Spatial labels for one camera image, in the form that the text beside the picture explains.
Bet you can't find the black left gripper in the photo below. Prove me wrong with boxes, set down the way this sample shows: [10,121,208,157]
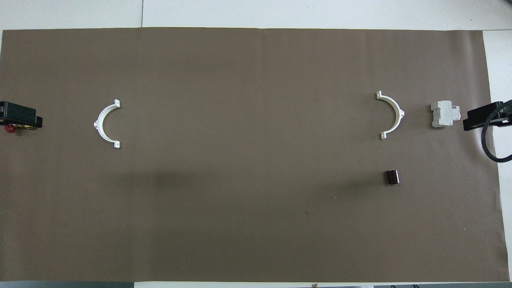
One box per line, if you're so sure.
[0,101,43,129]

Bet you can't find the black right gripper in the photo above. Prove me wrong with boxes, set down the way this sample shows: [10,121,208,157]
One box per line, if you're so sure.
[463,100,512,131]

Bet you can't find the white half pipe clamp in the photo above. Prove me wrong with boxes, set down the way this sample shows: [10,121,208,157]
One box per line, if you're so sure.
[376,91,405,140]
[93,99,121,149]

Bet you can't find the white circuit breaker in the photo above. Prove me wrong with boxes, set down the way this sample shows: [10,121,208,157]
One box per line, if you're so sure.
[430,100,461,129]

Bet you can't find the brown table mat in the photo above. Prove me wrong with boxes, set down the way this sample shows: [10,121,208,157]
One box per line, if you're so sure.
[0,27,510,282]

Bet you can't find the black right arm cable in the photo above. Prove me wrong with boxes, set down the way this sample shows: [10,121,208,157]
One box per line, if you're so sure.
[481,100,512,163]

